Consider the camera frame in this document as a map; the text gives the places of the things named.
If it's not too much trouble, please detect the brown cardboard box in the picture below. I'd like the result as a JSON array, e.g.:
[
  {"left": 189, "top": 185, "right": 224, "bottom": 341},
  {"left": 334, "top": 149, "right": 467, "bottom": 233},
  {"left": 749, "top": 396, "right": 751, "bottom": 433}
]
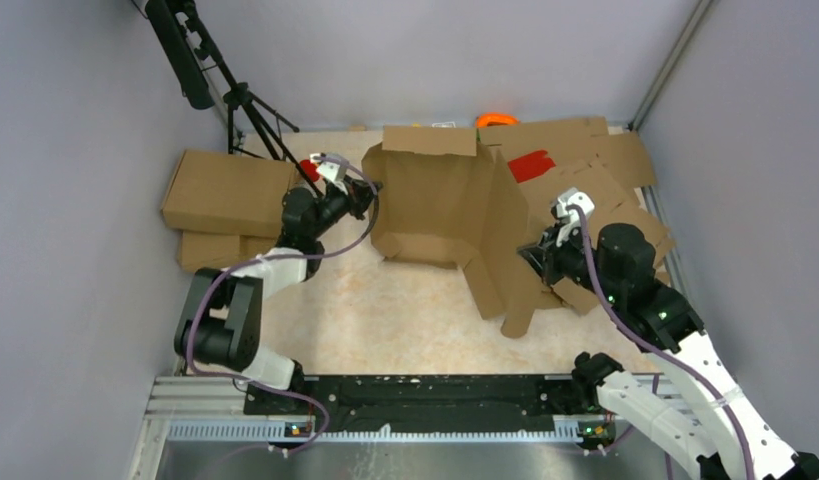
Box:
[
  {"left": 161, "top": 149, "right": 300, "bottom": 238},
  {"left": 362, "top": 126, "right": 564, "bottom": 338}
]

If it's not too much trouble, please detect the folded brown cardboard box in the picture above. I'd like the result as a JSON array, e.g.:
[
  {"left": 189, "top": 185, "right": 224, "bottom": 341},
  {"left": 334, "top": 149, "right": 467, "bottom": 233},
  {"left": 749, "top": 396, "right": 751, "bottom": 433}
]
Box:
[{"left": 161, "top": 149, "right": 300, "bottom": 238}]

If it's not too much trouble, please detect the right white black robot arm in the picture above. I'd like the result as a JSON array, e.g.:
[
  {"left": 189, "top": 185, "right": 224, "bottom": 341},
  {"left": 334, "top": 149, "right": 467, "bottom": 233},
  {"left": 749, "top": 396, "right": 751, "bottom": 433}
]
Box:
[{"left": 519, "top": 188, "right": 819, "bottom": 479}]

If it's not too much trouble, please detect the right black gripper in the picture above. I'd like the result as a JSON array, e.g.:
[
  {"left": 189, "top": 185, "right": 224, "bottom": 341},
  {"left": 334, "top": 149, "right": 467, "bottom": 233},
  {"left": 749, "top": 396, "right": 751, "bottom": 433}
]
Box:
[{"left": 516, "top": 217, "right": 620, "bottom": 302}]

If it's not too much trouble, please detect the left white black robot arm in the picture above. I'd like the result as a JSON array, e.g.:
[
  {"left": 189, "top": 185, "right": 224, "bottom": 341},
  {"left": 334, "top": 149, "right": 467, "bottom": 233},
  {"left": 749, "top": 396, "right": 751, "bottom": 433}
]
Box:
[{"left": 173, "top": 153, "right": 384, "bottom": 414}]

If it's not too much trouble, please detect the red yellow toy spool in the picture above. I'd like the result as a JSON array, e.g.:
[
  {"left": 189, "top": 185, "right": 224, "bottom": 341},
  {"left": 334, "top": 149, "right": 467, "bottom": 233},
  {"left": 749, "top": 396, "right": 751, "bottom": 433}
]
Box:
[{"left": 299, "top": 159, "right": 321, "bottom": 182}]

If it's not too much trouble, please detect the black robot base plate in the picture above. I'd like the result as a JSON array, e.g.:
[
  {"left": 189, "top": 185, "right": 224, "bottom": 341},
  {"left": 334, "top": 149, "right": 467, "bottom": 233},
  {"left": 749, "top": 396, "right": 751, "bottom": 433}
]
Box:
[{"left": 243, "top": 374, "right": 607, "bottom": 434}]

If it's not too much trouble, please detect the lower folded cardboard box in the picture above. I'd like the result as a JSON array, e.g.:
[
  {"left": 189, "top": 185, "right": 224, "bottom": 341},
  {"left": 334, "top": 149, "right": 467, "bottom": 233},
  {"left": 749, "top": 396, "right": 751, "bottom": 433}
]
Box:
[{"left": 176, "top": 231, "right": 276, "bottom": 273}]

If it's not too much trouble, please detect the stack of flat cardboard sheets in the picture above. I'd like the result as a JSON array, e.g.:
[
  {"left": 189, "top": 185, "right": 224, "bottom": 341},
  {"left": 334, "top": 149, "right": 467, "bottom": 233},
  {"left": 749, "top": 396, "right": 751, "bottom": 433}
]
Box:
[{"left": 478, "top": 116, "right": 675, "bottom": 267}]

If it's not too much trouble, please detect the black camera tripod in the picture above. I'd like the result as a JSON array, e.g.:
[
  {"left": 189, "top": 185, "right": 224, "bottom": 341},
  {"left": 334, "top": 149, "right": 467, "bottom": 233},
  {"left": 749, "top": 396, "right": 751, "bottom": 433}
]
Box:
[{"left": 132, "top": 0, "right": 323, "bottom": 197}]

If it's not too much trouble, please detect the red plastic sheet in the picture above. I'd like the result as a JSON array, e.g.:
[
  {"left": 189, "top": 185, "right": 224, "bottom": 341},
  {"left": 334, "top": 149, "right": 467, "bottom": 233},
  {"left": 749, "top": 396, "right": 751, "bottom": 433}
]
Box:
[{"left": 507, "top": 150, "right": 556, "bottom": 183}]

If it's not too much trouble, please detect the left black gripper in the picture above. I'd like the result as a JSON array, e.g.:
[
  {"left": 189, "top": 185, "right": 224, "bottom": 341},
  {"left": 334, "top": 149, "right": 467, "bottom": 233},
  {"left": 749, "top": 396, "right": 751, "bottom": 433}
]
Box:
[{"left": 309, "top": 175, "right": 383, "bottom": 240}]

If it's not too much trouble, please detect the orange plastic ring toy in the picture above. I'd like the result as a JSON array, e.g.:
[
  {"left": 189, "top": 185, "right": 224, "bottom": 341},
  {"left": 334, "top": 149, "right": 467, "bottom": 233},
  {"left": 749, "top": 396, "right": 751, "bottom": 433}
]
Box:
[{"left": 475, "top": 112, "right": 520, "bottom": 128}]

